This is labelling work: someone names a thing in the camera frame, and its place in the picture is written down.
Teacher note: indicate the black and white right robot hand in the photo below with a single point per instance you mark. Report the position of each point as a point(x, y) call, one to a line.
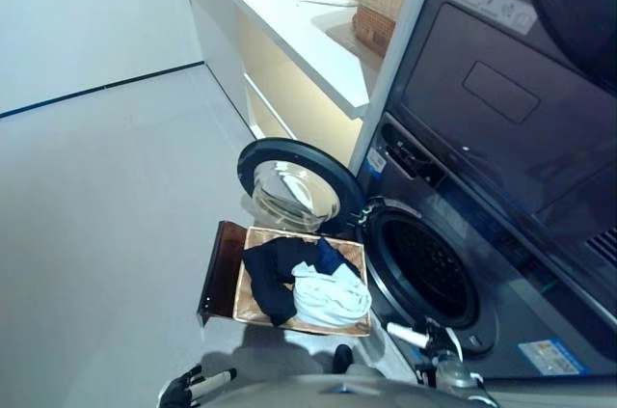
point(441, 340)

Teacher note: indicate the white garment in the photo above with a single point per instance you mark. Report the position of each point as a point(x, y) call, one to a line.
point(332, 302)

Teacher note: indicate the blue and white code label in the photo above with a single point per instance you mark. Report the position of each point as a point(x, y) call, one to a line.
point(376, 161)

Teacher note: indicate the white dryer instruction sticker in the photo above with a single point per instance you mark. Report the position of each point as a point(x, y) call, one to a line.
point(487, 0)

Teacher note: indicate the grey robot torso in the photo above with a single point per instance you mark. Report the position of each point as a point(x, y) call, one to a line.
point(337, 391)

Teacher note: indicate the blue energy label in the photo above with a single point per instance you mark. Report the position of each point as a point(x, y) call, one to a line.
point(552, 356)

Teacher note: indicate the blue garment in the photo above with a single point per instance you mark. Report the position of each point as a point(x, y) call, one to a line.
point(332, 256)

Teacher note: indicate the silver right robot leg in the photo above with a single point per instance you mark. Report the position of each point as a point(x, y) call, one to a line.
point(367, 370)

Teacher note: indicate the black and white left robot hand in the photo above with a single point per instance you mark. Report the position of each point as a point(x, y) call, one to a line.
point(190, 388)

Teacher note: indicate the round glass washing machine door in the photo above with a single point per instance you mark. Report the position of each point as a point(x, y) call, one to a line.
point(289, 186)

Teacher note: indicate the brown wicker basket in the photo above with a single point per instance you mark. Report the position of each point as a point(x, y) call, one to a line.
point(373, 29)

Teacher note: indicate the white counter cabinet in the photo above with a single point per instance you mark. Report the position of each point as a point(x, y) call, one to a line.
point(270, 3)

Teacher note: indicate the tan wicker laundry basket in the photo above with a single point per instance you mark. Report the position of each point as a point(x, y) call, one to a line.
point(354, 253)

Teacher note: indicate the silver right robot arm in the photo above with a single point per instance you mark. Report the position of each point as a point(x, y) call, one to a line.
point(453, 376)

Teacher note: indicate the dark navy garment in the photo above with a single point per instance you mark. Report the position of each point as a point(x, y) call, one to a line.
point(270, 278)

